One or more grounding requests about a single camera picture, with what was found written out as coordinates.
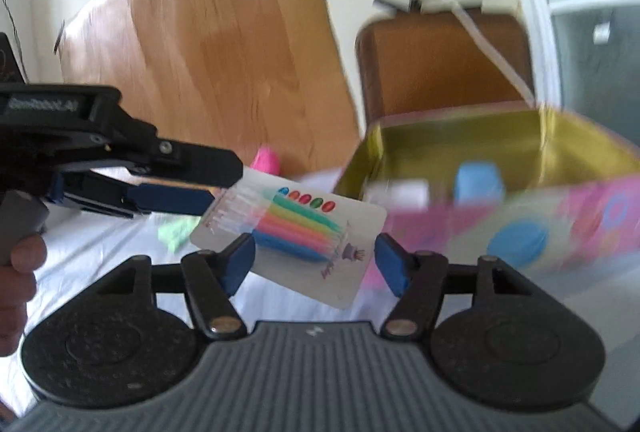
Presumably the birthday candles card pack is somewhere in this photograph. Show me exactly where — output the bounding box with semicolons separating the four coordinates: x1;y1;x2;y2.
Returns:
190;169;387;309

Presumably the person's left hand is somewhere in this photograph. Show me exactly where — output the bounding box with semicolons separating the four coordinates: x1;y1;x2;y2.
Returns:
0;235;47;357

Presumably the pink glitter cloth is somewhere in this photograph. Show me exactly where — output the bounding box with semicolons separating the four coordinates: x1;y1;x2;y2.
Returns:
250;146;281;176

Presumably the light green cloth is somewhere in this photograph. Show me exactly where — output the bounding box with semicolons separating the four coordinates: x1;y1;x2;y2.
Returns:
157;215;198;253

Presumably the white small box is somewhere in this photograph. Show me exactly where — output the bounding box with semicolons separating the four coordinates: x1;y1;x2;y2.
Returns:
362;179;430;211

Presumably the blue sponge block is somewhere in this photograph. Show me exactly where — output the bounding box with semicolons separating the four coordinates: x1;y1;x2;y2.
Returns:
454;161;506;204

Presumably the wood pattern vinyl sheet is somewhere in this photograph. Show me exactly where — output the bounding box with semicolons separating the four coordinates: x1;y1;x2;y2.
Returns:
58;0;360;176

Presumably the pink macaron tin box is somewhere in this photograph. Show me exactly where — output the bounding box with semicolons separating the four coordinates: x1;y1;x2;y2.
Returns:
335;103;639;274

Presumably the frosted glass door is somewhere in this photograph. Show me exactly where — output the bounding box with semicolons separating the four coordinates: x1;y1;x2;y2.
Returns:
521;0;639;140

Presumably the white charging cable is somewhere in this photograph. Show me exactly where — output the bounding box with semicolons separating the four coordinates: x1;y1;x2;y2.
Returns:
384;0;536;108

